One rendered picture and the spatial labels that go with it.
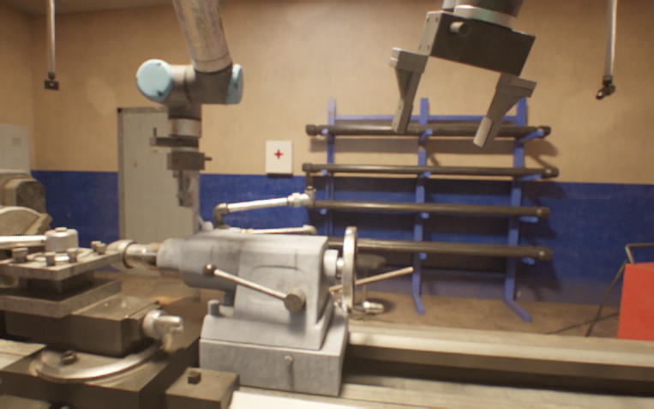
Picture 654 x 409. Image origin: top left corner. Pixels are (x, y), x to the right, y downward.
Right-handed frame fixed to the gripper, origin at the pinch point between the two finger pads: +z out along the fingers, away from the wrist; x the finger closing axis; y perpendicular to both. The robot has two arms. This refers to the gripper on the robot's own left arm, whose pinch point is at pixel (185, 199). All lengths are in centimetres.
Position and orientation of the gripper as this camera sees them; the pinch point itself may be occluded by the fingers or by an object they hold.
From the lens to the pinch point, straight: 101.7
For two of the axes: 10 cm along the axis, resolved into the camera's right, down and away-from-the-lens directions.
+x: -7.7, -0.7, 6.3
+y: 6.3, -0.5, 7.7
